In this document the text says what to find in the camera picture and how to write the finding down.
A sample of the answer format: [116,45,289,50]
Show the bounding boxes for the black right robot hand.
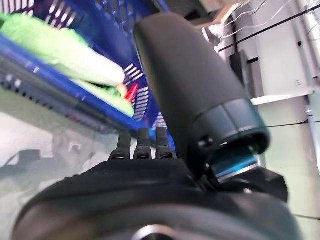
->
[11,13,304,240]

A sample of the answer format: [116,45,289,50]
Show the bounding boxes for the blue plastic shopping basket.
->
[0,0,177,141]

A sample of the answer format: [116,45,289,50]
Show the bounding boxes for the green white napa cabbage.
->
[0,12,126,86]
[81,81,136,119]

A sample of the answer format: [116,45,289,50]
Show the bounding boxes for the red orange carrot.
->
[125,83,139,104]

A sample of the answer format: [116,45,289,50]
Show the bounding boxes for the small tan vegetable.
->
[115,83,128,98]

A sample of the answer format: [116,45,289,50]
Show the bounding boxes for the white desk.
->
[207,0,320,106]

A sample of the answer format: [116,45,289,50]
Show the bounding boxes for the black tripod pole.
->
[216,4,320,52]

